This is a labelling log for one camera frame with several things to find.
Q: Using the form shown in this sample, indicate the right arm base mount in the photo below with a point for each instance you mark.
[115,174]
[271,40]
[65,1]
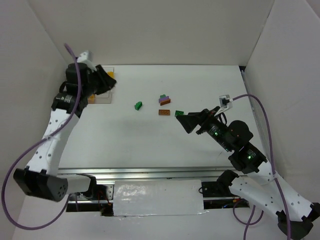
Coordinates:
[217,195]

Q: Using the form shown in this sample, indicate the yellow rectangular lego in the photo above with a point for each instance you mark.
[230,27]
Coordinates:
[111,74]

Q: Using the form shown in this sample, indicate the clear compartment organizer tray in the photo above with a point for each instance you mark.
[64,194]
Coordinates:
[102,99]

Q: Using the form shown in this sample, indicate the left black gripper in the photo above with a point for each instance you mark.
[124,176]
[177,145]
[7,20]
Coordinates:
[96,80]

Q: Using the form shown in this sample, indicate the white taped cover plate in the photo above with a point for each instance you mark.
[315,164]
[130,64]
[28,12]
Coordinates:
[157,198]

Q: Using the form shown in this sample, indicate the green square lego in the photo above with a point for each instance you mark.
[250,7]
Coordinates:
[179,113]

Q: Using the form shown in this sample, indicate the purple brown green lego stack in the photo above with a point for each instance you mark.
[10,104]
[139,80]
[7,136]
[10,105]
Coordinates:
[163,98]

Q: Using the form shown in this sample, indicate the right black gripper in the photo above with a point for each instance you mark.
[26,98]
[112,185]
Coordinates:
[201,122]

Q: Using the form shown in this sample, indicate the green sloped lego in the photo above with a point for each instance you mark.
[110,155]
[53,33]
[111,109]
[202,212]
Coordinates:
[138,105]

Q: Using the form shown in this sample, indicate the right side aluminium rail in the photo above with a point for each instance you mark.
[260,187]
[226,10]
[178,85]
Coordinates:
[262,126]

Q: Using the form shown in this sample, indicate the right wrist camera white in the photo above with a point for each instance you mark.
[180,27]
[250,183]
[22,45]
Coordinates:
[225,104]

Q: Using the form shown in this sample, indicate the aluminium front rail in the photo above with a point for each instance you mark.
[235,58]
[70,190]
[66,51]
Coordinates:
[139,174]

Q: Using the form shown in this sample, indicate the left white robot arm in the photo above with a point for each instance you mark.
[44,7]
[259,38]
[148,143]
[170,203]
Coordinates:
[40,178]

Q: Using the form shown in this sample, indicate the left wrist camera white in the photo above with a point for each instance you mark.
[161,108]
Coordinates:
[87,58]

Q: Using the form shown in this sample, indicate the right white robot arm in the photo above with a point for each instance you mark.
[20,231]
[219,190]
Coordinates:
[294,214]

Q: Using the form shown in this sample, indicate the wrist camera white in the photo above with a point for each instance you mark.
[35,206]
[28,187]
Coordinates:
[87,58]
[225,104]

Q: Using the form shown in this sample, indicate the aluminium rail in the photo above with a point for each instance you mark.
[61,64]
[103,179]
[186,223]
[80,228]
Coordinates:
[262,126]
[139,174]

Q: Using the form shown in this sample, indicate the yellow orange rounded lego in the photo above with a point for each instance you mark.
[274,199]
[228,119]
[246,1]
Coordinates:
[92,99]

